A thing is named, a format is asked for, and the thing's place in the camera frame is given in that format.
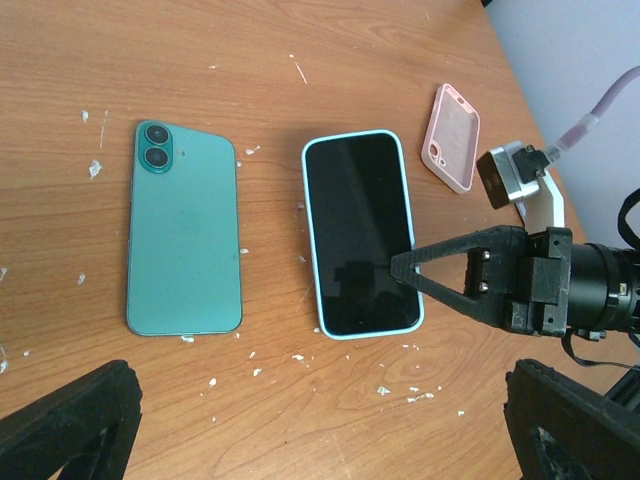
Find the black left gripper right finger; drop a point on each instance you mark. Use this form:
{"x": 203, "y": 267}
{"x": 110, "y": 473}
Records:
{"x": 561, "y": 429}

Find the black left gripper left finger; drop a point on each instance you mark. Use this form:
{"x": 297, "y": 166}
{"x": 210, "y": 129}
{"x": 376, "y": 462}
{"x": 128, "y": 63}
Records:
{"x": 84, "y": 430}

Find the pink phone case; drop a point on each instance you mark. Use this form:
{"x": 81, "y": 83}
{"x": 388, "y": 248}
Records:
{"x": 451, "y": 140}

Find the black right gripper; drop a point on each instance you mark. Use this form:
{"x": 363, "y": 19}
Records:
{"x": 498, "y": 276}

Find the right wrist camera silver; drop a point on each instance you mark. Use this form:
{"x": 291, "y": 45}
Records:
{"x": 510, "y": 173}

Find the black screen phone blue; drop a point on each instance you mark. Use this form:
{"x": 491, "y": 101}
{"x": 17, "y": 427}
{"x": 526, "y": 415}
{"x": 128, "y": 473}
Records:
{"x": 360, "y": 235}

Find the teal green phone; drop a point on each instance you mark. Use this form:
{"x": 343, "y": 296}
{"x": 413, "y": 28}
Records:
{"x": 184, "y": 260}

